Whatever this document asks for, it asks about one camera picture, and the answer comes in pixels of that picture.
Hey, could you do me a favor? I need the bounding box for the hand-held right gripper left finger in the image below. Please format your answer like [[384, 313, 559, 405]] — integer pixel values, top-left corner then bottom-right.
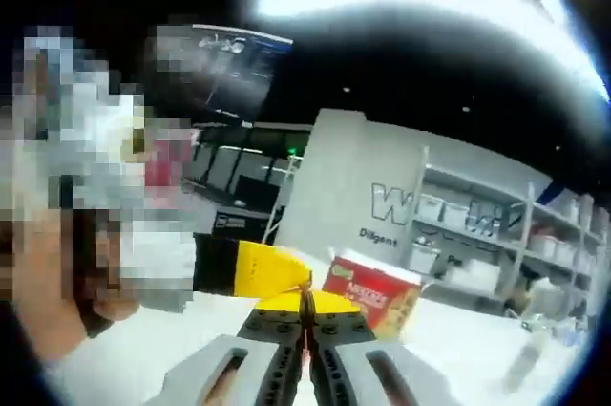
[[142, 288, 306, 406]]

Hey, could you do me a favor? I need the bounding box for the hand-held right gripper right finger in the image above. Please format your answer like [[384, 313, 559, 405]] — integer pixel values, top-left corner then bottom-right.
[[305, 288, 478, 406]]

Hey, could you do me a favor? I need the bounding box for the red coffee box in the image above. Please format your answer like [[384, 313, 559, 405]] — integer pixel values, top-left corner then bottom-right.
[[322, 247, 429, 341]]

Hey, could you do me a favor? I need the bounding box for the black cabinet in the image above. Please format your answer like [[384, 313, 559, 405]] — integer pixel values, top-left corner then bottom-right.
[[212, 208, 276, 241]]

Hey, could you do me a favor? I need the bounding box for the black flat screen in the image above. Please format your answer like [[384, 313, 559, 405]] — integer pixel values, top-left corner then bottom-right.
[[236, 174, 281, 210]]

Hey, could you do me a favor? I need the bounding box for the grey metal shelf rack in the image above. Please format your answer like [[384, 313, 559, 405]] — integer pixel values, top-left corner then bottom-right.
[[410, 145, 605, 316]]

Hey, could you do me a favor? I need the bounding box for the large dark monitor screen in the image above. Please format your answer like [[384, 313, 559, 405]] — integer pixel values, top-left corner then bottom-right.
[[190, 23, 295, 123]]

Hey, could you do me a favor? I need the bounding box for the row of white storage bins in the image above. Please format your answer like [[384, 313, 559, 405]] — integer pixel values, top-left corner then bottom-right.
[[414, 195, 607, 283]]

